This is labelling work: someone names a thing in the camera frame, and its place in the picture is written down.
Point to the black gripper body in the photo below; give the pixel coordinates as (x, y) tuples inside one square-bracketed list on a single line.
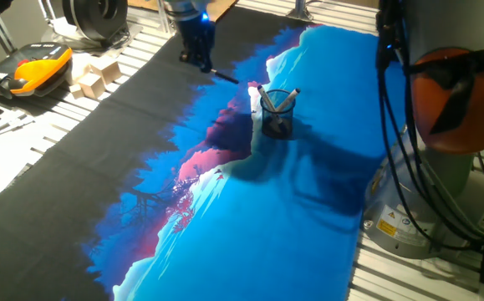
[(195, 39)]

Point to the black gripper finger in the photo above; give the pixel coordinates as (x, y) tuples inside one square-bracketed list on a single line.
[(205, 63), (186, 57)]

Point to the black and grey pen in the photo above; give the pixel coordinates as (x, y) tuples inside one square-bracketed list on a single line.
[(225, 77)]

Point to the black mesh pen holder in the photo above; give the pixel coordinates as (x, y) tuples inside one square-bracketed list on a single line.
[(278, 121)]

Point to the brown cardboard sheet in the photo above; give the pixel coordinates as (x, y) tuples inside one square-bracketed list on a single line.
[(220, 8)]

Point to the white marker black cap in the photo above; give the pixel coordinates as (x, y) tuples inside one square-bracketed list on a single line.
[(288, 99), (266, 100)]

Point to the large wooden block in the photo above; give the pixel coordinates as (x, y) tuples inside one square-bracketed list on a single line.
[(92, 85), (107, 70)]

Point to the black round spool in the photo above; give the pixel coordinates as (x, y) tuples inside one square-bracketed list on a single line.
[(93, 16)]

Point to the pale wooden block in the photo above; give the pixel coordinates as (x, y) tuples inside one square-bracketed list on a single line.
[(79, 64)]

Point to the small wooden block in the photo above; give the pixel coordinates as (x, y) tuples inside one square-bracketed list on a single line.
[(75, 91)]

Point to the orange and black teach pendant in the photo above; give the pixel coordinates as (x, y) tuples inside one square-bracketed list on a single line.
[(37, 69)]

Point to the printed landscape cloth mat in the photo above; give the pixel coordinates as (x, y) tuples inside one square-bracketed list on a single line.
[(246, 234)]

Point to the upright aluminium post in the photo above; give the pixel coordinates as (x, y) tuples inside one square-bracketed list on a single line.
[(164, 18)]

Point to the metal post foot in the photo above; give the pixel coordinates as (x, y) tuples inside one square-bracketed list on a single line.
[(300, 12)]

